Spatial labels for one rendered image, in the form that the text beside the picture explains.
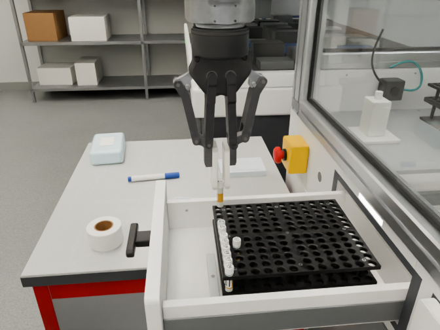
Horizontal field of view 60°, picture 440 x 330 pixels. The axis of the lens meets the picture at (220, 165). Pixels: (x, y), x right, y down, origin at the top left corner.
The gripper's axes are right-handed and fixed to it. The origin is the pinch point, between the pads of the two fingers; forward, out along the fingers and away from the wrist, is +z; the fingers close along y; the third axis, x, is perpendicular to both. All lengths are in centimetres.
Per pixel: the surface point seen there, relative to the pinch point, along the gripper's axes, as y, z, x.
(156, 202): -10.1, 7.4, 2.4
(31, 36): -140, 35, 375
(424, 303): 20.4, 7.5, -23.2
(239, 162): 12, 23, 45
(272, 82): 29, 8, 75
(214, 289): -2.2, 15.4, -10.0
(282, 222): 10.0, 10.2, -2.2
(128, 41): -44, 39, 362
